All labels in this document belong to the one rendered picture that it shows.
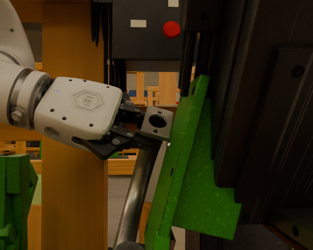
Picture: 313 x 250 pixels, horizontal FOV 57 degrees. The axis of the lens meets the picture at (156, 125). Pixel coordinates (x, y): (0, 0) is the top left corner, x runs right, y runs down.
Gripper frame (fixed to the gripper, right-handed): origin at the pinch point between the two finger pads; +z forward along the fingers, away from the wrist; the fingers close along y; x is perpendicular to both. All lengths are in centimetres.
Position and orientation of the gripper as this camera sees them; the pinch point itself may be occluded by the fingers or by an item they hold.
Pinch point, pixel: (149, 132)
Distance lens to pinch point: 42.1
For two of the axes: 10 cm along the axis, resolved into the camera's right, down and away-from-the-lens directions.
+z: 9.6, 2.7, 0.7
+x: -2.4, 6.8, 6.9
